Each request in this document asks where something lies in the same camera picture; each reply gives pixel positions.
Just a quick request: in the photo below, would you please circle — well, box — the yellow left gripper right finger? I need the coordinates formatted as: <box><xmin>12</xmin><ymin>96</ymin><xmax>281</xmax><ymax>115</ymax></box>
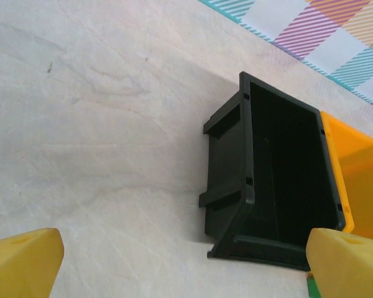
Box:
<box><xmin>305</xmin><ymin>228</ymin><xmax>373</xmax><ymax>298</ymax></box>

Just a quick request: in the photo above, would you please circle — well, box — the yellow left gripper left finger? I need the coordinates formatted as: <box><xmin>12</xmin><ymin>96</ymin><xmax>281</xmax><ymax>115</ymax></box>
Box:
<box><xmin>0</xmin><ymin>228</ymin><xmax>65</xmax><ymax>298</ymax></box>

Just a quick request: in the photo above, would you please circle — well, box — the green lego brick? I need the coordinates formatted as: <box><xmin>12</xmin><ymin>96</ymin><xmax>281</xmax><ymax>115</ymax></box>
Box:
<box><xmin>306</xmin><ymin>273</ymin><xmax>323</xmax><ymax>298</ymax></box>

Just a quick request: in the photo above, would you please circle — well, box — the yellow plastic bin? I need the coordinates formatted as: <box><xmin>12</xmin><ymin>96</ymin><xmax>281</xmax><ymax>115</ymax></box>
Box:
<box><xmin>320</xmin><ymin>111</ymin><xmax>373</xmax><ymax>242</ymax></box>

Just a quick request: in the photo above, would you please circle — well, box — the black plastic bin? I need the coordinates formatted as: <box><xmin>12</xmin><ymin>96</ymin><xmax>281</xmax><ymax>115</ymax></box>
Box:
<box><xmin>198</xmin><ymin>71</ymin><xmax>346</xmax><ymax>273</ymax></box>

